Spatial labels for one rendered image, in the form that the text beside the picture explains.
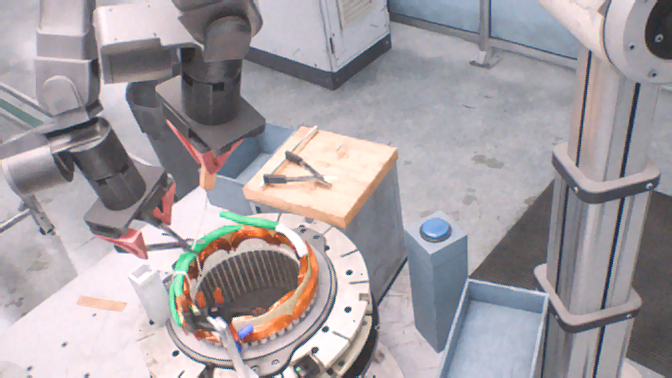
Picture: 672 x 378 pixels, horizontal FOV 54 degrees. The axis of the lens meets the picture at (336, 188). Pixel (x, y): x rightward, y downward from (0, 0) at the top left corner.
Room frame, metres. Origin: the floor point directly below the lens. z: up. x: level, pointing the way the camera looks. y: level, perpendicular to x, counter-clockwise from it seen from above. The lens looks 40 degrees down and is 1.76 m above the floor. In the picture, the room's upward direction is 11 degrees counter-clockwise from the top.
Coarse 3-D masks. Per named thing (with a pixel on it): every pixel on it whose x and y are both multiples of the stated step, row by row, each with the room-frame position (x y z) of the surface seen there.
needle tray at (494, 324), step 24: (480, 288) 0.58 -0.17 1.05; (504, 288) 0.56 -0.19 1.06; (456, 312) 0.54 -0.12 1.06; (480, 312) 0.56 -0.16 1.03; (504, 312) 0.55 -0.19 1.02; (528, 312) 0.54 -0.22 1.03; (456, 336) 0.52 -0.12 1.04; (480, 336) 0.52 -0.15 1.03; (504, 336) 0.51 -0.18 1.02; (528, 336) 0.51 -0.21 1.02; (456, 360) 0.49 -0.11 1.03; (480, 360) 0.48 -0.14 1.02; (504, 360) 0.48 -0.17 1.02; (528, 360) 0.47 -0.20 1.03
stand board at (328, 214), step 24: (288, 144) 0.97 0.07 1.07; (312, 144) 0.96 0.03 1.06; (336, 144) 0.95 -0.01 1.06; (360, 144) 0.93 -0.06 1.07; (264, 168) 0.92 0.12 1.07; (288, 168) 0.90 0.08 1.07; (336, 168) 0.88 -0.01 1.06; (360, 168) 0.87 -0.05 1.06; (384, 168) 0.86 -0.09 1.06; (264, 192) 0.85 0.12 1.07; (288, 192) 0.84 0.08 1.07; (312, 192) 0.83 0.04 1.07; (336, 192) 0.82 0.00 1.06; (360, 192) 0.81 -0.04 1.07; (312, 216) 0.79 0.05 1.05; (336, 216) 0.76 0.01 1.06
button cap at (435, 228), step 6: (426, 222) 0.73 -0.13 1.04; (432, 222) 0.73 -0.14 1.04; (438, 222) 0.73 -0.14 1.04; (444, 222) 0.72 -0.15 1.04; (426, 228) 0.72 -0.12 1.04; (432, 228) 0.72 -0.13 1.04; (438, 228) 0.71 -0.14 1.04; (444, 228) 0.71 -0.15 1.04; (426, 234) 0.71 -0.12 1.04; (432, 234) 0.70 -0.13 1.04; (438, 234) 0.70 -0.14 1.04; (444, 234) 0.70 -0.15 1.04
